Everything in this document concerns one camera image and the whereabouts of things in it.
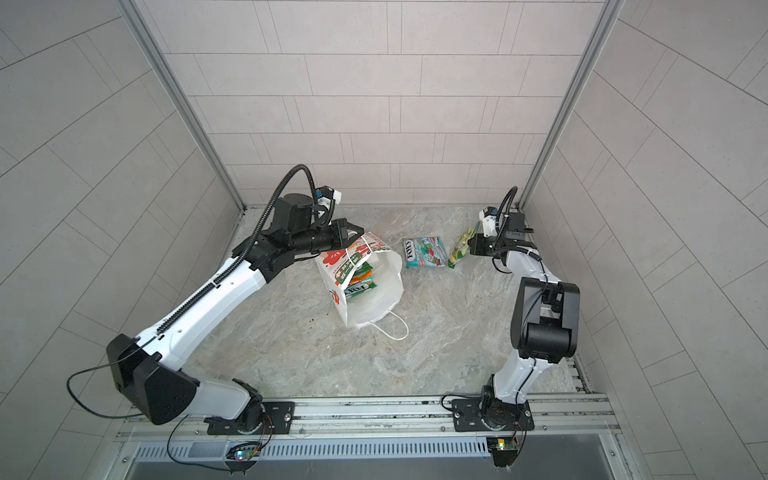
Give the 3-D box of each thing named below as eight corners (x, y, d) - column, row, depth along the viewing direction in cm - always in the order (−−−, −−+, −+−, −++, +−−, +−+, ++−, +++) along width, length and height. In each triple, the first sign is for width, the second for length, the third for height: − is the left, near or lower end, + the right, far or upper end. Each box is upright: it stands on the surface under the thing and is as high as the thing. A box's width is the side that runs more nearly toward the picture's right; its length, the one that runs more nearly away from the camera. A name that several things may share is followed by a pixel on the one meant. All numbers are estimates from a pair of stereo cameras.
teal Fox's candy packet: (403, 267, 101) (404, 261, 99) (403, 242, 108) (403, 236, 105) (444, 267, 101) (446, 262, 99) (441, 242, 108) (443, 236, 106)
